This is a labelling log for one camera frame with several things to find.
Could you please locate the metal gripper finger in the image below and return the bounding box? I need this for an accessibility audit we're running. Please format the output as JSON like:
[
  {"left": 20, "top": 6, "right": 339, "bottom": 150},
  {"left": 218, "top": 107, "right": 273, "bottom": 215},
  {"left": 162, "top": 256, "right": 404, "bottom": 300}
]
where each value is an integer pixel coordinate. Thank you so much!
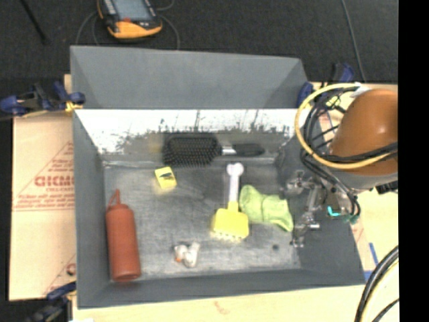
[
  {"left": 289, "top": 211, "right": 321, "bottom": 249},
  {"left": 280, "top": 170, "right": 314, "bottom": 199}
]

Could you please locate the light green cloth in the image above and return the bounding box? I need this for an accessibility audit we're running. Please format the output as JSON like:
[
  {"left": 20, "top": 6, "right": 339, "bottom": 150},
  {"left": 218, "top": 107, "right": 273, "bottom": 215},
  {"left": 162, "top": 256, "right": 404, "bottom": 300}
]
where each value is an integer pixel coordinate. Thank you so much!
[{"left": 239, "top": 184, "right": 295, "bottom": 233}]

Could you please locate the black hairbrush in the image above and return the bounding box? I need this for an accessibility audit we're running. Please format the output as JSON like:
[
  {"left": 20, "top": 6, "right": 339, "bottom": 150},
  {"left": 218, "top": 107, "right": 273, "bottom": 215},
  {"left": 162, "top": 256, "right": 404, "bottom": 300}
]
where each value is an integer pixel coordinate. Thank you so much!
[{"left": 162, "top": 135, "right": 266, "bottom": 168}]

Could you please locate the white and orange toy animal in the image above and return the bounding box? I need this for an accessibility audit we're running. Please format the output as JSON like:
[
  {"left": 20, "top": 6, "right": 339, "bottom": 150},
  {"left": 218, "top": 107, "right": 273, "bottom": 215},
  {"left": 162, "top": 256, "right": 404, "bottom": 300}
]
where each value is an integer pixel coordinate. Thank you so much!
[{"left": 173, "top": 241, "right": 201, "bottom": 268}]

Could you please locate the yellow cube with black mark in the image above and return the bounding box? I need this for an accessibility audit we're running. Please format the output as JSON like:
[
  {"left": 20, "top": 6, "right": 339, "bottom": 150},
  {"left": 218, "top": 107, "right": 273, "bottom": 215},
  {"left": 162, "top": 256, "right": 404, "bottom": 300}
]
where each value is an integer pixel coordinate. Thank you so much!
[{"left": 154, "top": 166, "right": 178, "bottom": 191}]

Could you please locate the grey metal bin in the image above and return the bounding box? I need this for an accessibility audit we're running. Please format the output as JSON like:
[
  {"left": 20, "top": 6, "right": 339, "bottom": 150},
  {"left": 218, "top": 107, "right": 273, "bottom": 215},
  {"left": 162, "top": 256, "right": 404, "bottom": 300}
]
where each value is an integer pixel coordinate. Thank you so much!
[{"left": 69, "top": 45, "right": 367, "bottom": 309}]

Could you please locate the red-brown squeeze bottle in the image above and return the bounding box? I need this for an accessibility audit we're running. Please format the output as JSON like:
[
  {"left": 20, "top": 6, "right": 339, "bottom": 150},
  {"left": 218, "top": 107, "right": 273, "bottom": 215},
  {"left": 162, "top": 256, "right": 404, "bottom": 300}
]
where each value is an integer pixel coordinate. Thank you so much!
[{"left": 105, "top": 189, "right": 142, "bottom": 283}]

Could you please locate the brown cardboard board red print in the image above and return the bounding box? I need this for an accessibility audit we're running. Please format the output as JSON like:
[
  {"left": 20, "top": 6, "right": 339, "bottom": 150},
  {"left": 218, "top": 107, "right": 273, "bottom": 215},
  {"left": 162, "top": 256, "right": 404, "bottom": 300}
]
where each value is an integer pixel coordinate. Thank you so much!
[{"left": 8, "top": 111, "right": 78, "bottom": 301}]

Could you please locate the black cylinder on white bracket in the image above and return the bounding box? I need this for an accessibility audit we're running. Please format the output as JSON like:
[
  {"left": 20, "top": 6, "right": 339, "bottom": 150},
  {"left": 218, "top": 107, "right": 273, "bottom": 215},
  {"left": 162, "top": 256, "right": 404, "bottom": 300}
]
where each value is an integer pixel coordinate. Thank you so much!
[{"left": 375, "top": 182, "right": 399, "bottom": 195}]

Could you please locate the yellow brush with white handle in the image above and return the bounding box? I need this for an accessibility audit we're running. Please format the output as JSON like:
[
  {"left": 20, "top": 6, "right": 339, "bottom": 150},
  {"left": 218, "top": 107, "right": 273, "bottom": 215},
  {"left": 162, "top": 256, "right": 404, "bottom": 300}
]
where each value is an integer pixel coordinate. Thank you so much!
[{"left": 210, "top": 162, "right": 251, "bottom": 242}]

